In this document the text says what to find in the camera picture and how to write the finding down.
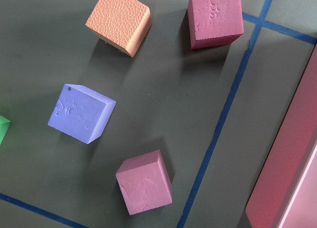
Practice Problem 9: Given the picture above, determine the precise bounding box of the crimson foam block near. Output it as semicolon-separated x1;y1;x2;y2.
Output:
115;150;172;215

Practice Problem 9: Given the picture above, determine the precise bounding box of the crimson foam block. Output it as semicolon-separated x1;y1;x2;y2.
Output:
115;150;172;215
187;0;244;50

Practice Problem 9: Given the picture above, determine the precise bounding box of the purple foam block right group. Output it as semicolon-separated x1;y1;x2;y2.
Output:
48;84;116;144

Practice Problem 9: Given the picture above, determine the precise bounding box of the orange foam block right group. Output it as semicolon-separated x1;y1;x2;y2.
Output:
85;0;152;57

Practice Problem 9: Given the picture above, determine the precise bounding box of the crimson foam block far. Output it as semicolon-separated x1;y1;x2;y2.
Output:
187;0;244;50

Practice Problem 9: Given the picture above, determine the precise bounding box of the pink plastic tray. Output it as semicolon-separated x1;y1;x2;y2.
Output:
246;50;317;228

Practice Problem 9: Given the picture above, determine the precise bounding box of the green foam block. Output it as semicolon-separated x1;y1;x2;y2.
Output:
0;116;11;144

